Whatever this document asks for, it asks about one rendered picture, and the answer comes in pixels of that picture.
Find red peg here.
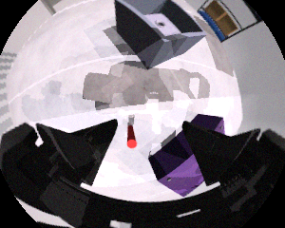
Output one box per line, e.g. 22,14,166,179
127,125,138,148

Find white square plate with hole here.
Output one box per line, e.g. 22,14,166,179
145,13,181,35

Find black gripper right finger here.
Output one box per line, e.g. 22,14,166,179
181,122,260,186

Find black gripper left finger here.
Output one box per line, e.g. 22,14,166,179
35,118,117,186

